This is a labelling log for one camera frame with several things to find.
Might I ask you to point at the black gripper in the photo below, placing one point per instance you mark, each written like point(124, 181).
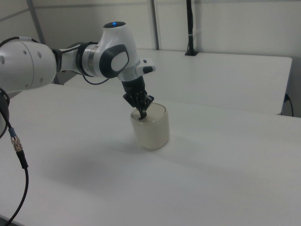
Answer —
point(134, 88)

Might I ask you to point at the cream lidded desktop trash bin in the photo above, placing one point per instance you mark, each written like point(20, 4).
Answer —
point(152, 131)

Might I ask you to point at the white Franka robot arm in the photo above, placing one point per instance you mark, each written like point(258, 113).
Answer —
point(70, 58)

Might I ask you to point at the black camera stand pole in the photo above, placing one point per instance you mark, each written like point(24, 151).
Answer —
point(190, 28)

